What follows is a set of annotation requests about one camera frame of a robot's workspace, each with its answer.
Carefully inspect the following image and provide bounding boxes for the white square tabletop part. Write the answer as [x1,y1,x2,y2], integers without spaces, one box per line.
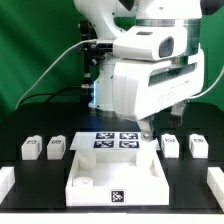
[65,149,169,207]

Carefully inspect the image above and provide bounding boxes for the white obstacle block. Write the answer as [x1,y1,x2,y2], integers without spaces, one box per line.
[207,167,224,212]
[0,167,15,204]

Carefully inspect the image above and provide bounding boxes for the black rear camera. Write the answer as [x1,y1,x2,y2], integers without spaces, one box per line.
[90,39,113,52]

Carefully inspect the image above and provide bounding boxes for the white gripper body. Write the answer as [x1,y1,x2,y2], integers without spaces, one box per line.
[112,50,204,121]

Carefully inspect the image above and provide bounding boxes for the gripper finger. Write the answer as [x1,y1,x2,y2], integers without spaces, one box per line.
[138,117,153,140]
[169,101,186,127]

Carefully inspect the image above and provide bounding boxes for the white right obstacle block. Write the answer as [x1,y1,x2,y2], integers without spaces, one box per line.
[207,167,224,212]

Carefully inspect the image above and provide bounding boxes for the white camera cable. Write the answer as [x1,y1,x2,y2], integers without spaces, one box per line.
[14,39,98,110]

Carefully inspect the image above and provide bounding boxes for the white front edge strip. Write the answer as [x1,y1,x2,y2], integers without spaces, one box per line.
[0,214,224,224]

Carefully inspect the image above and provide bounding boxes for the white tag sheet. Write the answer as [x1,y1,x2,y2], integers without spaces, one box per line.
[70,132,160,151]

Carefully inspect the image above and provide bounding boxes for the black cable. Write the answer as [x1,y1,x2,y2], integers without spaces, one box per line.
[16,85,84,109]

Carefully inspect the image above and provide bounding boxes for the white left obstacle block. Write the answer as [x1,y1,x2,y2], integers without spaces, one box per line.
[0,167,15,204]

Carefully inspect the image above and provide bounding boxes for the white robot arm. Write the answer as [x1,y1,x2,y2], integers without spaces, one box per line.
[74,0,204,141]

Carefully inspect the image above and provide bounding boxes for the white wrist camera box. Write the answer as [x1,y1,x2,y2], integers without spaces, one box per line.
[113,26,187,61]

